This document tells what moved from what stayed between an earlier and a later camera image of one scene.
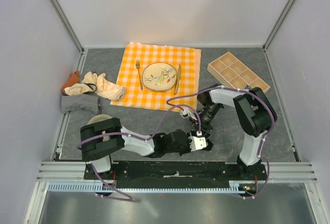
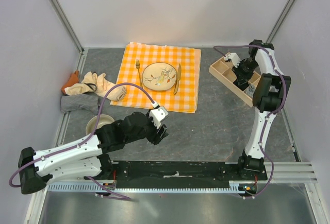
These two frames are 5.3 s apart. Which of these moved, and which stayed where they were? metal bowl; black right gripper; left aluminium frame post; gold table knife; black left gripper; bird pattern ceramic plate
Moved: black left gripper; black right gripper
Stayed: left aluminium frame post; metal bowl; gold table knife; bird pattern ceramic plate
